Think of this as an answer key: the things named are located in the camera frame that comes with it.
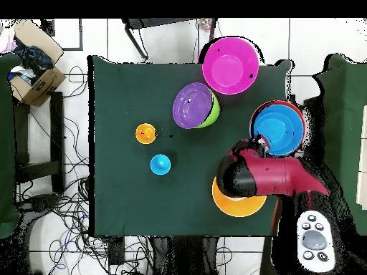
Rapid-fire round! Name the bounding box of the pink bowl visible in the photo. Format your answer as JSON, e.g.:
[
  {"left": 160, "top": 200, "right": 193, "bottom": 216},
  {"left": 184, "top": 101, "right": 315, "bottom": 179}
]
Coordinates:
[{"left": 201, "top": 37, "right": 260, "bottom": 95}]

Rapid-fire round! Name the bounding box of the blue cup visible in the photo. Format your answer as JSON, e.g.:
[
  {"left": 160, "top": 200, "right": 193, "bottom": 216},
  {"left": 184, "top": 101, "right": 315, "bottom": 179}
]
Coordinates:
[{"left": 149, "top": 154, "right": 172, "bottom": 176}]

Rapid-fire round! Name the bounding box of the black metal stool frame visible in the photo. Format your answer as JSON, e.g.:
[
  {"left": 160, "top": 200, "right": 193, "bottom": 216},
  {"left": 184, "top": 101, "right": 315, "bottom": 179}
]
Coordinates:
[{"left": 121, "top": 18, "right": 218, "bottom": 62}]

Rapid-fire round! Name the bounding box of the green cloth covered table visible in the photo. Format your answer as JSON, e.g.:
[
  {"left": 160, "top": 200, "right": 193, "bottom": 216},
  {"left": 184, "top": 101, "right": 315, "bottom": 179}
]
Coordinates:
[
  {"left": 0, "top": 53, "right": 22, "bottom": 239},
  {"left": 313, "top": 53, "right": 367, "bottom": 236}
]

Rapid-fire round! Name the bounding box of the orange cup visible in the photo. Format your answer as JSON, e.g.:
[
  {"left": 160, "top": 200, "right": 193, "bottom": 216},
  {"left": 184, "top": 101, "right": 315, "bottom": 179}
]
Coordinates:
[{"left": 135, "top": 122, "right": 158, "bottom": 145}]

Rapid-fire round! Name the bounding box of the large blue bowl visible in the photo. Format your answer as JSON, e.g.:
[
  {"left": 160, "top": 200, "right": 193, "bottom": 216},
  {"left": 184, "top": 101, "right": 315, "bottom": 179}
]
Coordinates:
[{"left": 250, "top": 104, "right": 305, "bottom": 157}]

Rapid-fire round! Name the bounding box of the tangle of floor cables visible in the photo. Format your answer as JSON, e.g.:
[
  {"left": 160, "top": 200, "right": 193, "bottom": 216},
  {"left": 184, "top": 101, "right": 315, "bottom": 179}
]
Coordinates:
[{"left": 16, "top": 65, "right": 153, "bottom": 275}]

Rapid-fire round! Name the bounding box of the dark green table cloth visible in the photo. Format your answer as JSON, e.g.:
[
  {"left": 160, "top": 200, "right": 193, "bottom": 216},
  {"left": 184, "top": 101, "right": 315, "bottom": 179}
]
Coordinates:
[{"left": 87, "top": 54, "right": 293, "bottom": 237}]

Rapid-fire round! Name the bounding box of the black box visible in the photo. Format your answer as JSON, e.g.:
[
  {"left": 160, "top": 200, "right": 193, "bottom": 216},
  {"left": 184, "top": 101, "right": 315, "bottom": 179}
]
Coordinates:
[{"left": 302, "top": 95, "right": 325, "bottom": 161}]

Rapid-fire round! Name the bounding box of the red bowl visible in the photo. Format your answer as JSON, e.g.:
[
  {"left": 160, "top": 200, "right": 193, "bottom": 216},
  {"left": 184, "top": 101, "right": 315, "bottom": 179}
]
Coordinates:
[{"left": 249, "top": 100, "right": 307, "bottom": 157}]

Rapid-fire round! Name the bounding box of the dark blue cloth bundle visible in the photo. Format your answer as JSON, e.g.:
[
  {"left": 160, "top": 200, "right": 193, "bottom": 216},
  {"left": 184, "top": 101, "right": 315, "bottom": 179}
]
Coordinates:
[{"left": 12, "top": 37, "right": 54, "bottom": 84}]

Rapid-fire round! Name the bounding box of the black bench frame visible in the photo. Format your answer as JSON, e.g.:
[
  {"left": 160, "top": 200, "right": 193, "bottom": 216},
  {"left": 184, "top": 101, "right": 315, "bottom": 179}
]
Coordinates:
[{"left": 12, "top": 91, "right": 65, "bottom": 196}]

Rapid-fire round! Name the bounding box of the cardboard box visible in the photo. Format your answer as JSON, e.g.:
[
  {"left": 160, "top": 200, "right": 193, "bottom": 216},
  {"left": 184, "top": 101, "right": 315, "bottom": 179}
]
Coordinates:
[{"left": 8, "top": 19, "right": 67, "bottom": 107}]

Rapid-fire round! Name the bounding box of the green bowl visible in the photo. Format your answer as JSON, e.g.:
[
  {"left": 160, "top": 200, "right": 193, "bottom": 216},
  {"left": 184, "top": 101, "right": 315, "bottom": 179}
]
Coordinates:
[{"left": 196, "top": 90, "right": 221, "bottom": 129}]

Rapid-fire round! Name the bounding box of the pink white cloth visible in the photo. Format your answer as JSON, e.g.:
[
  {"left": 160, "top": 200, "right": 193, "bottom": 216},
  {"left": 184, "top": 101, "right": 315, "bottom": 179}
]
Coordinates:
[{"left": 0, "top": 26, "right": 16, "bottom": 54}]

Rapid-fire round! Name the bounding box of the purple bowl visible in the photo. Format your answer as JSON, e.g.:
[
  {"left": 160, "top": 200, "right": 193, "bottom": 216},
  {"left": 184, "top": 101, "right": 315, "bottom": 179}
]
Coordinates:
[{"left": 172, "top": 82, "right": 214, "bottom": 130}]

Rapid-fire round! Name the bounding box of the orange bowl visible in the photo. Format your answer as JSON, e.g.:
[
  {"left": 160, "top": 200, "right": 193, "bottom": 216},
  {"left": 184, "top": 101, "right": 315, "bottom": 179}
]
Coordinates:
[{"left": 211, "top": 176, "right": 267, "bottom": 218}]

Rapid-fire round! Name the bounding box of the small translucent blue bowl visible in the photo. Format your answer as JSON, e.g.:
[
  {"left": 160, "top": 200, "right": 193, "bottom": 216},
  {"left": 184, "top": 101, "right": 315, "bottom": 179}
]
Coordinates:
[{"left": 259, "top": 116, "right": 290, "bottom": 148}]

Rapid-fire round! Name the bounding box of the colourful toy pile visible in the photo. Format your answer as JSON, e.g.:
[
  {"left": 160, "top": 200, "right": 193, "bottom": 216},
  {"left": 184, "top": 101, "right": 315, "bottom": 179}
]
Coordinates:
[{"left": 197, "top": 18, "right": 213, "bottom": 32}]

